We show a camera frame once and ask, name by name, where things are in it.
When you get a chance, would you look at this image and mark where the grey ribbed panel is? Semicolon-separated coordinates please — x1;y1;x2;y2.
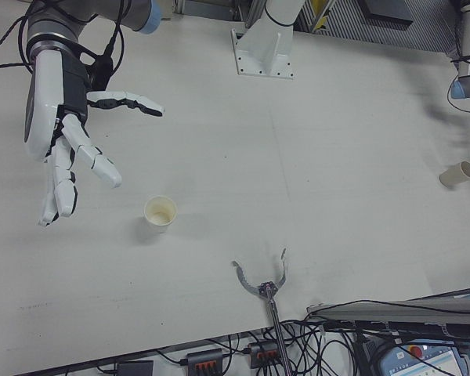
293;0;464;54

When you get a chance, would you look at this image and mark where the black orange power strip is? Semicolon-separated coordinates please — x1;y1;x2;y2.
247;339;280;369
186;348;225;373

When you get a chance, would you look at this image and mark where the black camera cable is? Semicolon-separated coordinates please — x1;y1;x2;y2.
96;13;125;85

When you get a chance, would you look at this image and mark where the robot teach pendant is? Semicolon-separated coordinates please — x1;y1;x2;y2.
370;338;470;376

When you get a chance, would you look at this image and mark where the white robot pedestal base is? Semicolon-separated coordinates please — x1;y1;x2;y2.
230;0;295;80

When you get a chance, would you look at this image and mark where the grey claw reacher tool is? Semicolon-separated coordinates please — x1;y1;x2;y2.
230;247;295;376

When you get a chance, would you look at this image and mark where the black flat box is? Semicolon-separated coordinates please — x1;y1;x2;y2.
362;0;414;29

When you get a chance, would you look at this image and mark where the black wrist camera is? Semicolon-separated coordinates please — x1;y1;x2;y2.
78;43;117;92

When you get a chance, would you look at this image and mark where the white paper cup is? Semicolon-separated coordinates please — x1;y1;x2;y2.
143;194;178;235
439;159;470;190

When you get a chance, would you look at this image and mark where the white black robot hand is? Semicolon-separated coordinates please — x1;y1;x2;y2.
23;49;165;228

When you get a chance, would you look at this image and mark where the black braided cable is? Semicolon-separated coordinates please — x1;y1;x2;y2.
0;13;38;76

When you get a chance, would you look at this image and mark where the black power adapter box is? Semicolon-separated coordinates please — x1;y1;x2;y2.
115;360;154;376

